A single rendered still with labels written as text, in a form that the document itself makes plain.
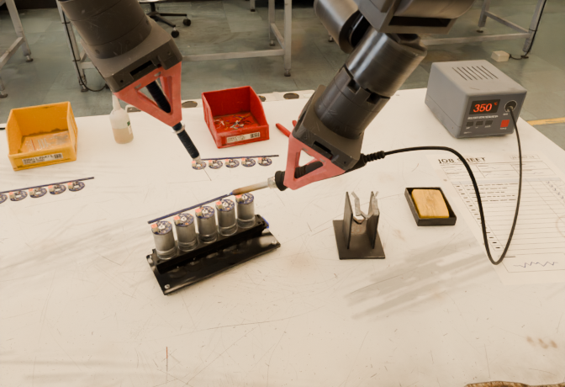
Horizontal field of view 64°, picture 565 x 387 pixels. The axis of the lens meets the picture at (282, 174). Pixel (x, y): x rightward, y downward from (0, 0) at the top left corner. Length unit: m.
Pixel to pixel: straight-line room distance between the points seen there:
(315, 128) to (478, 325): 0.29
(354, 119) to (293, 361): 0.26
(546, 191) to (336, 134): 0.45
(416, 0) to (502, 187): 0.48
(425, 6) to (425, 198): 0.37
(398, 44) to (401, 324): 0.31
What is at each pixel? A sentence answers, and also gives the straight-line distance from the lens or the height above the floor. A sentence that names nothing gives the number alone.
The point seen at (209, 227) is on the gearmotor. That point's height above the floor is 0.80.
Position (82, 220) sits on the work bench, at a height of 0.75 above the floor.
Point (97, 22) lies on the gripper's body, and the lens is 0.41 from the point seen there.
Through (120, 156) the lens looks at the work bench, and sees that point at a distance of 0.84.
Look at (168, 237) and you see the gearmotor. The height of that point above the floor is 0.80.
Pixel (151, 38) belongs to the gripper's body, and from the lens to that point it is 0.42.
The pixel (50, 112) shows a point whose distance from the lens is 0.94.
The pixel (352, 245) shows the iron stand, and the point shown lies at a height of 0.75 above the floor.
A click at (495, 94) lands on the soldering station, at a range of 0.88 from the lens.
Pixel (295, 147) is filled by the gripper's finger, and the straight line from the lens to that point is 0.46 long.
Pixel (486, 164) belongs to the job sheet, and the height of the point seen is 0.75.
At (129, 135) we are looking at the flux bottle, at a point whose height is 0.76.
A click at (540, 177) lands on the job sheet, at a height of 0.75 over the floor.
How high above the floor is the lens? 1.18
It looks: 35 degrees down
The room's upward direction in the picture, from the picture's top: straight up
